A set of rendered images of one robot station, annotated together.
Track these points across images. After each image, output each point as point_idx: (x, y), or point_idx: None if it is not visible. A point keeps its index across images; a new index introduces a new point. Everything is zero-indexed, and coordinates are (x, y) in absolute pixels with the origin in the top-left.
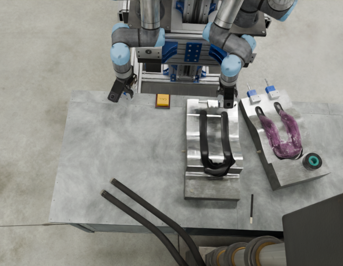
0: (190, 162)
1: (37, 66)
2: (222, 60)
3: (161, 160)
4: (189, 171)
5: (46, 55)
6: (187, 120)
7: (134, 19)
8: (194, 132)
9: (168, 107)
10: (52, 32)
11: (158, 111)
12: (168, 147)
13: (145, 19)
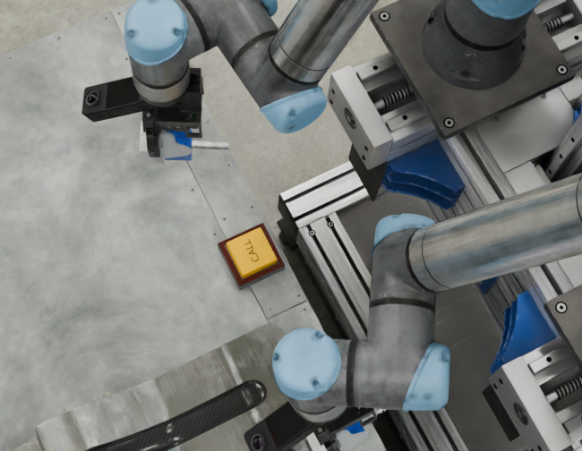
0: (49, 431)
1: None
2: (299, 328)
3: (58, 352)
4: (41, 447)
5: None
6: (202, 357)
7: (414, 16)
8: (173, 398)
9: (236, 282)
10: None
11: (213, 259)
12: (109, 352)
13: (282, 29)
